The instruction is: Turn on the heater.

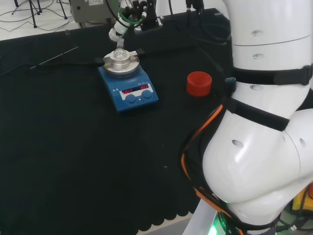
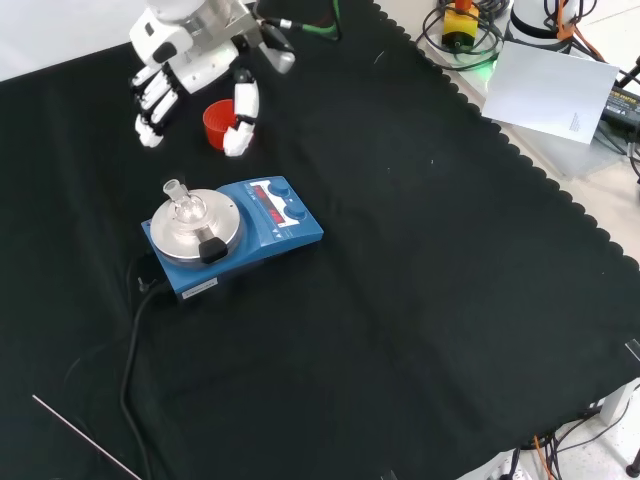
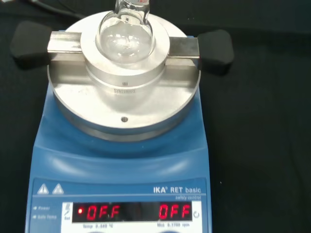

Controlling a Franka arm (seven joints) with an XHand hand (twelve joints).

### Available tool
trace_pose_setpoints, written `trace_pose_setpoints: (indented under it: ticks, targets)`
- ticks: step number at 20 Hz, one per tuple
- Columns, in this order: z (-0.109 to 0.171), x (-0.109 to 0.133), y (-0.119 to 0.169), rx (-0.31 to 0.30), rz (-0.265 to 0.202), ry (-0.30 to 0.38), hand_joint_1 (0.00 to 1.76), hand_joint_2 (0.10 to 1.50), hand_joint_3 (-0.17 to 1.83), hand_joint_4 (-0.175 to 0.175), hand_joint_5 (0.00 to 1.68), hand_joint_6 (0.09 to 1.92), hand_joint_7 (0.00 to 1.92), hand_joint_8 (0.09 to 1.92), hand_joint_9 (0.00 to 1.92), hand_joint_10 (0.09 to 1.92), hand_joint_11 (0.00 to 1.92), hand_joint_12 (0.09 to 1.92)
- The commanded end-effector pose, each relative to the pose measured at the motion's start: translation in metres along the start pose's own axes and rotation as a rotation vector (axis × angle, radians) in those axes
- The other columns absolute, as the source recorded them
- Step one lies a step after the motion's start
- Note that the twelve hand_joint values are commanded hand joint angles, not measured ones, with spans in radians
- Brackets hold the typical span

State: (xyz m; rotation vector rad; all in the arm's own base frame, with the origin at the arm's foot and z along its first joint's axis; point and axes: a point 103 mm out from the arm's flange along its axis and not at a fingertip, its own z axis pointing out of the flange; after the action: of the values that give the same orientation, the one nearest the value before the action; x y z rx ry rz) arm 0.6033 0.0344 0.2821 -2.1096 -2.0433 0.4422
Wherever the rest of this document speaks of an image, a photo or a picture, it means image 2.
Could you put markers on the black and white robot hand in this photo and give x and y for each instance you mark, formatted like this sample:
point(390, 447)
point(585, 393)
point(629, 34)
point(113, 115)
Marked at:
point(200, 65)

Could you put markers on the heater with blue base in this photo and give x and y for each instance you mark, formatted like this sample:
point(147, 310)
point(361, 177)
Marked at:
point(260, 235)

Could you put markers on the red ribbed plastic cup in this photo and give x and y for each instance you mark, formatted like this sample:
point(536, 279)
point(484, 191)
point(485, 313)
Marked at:
point(217, 125)

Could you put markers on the clear round-bottom glass flask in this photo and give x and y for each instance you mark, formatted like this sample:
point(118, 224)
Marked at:
point(187, 210)

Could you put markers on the black knob block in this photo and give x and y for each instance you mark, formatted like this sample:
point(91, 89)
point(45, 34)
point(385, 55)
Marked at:
point(211, 249)

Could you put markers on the yellow stop button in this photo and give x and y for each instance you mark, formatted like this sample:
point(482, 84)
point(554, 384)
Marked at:
point(461, 27)

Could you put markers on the black cloth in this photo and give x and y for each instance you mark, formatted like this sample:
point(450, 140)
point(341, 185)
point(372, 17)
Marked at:
point(400, 300)

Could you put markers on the pale board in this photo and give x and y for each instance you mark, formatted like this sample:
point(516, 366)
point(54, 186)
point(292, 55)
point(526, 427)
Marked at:
point(545, 90)

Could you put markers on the thin glass rod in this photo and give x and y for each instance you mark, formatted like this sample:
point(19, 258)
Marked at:
point(85, 435)

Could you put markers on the black power adapter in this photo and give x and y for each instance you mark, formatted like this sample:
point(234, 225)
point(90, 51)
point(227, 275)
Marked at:
point(622, 105)

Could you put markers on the clear plastic clip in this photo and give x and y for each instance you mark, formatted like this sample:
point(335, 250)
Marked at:
point(633, 349)

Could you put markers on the white table leg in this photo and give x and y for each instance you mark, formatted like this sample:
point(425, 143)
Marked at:
point(619, 402)

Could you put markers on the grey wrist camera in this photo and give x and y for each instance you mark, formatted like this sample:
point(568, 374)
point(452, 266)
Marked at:
point(280, 52)

